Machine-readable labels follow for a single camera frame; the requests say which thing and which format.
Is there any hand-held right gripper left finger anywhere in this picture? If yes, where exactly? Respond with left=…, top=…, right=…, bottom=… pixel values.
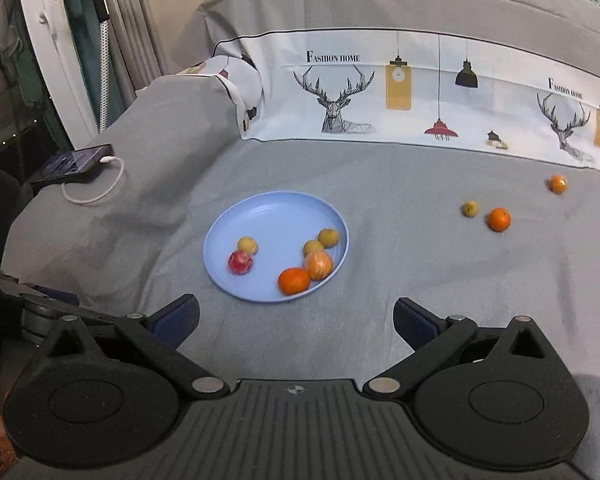
left=32, top=294, right=231, bottom=401

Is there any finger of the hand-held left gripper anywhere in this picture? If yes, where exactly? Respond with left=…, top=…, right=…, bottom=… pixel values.
left=0, top=274, right=131, bottom=322

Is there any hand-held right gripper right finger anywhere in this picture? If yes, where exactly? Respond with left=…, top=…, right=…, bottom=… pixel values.
left=362, top=296, right=566, bottom=400

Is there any plastic-wrapped red apple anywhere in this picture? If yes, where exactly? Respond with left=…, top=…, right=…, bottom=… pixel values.
left=227, top=251, right=255, bottom=276

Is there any bare orange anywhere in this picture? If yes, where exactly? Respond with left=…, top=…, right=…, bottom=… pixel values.
left=487, top=207, right=512, bottom=233
left=278, top=267, right=312, bottom=296

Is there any light blue plate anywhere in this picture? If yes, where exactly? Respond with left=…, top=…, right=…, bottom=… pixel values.
left=203, top=190, right=351, bottom=303

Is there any person's left hand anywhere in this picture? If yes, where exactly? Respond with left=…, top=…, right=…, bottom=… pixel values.
left=0, top=415, right=17, bottom=463

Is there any black smartphone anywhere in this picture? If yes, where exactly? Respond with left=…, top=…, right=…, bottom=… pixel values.
left=27, top=144, right=116, bottom=186

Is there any grey printed pillow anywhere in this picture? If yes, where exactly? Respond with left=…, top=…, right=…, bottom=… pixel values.
left=95, top=57, right=266, bottom=196

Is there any black white patterned pole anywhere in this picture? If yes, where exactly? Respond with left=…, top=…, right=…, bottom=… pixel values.
left=87, top=0, right=112, bottom=131

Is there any beige curtain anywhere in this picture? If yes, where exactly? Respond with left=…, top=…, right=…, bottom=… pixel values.
left=102, top=0, right=168, bottom=103

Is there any grey printed duvet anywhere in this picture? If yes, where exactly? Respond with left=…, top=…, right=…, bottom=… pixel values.
left=180, top=0, right=600, bottom=178

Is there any white charging cable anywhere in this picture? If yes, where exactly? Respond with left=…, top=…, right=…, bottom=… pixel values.
left=61, top=155, right=126, bottom=206

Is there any white window frame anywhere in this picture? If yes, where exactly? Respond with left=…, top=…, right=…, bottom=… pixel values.
left=15, top=0, right=101, bottom=146

